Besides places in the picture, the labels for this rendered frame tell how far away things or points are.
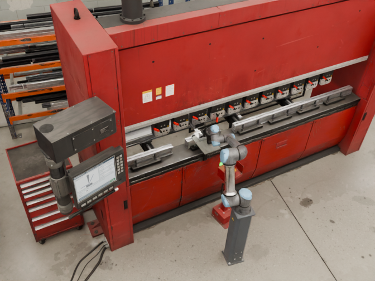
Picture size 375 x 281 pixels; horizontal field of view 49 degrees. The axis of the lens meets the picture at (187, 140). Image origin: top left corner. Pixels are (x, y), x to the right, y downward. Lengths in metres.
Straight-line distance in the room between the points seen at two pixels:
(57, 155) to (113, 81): 0.66
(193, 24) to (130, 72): 0.62
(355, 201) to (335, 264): 0.96
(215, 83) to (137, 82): 0.79
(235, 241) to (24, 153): 2.16
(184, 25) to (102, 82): 0.80
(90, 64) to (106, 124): 0.42
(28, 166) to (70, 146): 1.24
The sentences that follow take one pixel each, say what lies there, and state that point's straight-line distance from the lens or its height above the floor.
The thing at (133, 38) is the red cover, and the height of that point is 2.23.
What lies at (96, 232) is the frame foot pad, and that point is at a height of 0.04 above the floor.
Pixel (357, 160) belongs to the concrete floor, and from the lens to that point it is 5.85.
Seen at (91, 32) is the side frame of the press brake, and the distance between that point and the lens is 3.12.
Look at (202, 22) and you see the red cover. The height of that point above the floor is 2.24.
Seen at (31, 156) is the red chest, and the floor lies 0.98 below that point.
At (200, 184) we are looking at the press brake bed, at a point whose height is 0.41.
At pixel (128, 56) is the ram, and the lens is 3.24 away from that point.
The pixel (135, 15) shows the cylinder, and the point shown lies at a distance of 3.19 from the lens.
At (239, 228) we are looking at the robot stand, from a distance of 3.91.
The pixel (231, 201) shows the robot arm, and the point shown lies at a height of 0.97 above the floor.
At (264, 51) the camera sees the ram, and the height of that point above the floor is 1.81.
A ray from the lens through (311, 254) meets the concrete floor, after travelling 4.67.
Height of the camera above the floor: 3.72
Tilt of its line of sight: 42 degrees down
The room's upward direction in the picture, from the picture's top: 3 degrees clockwise
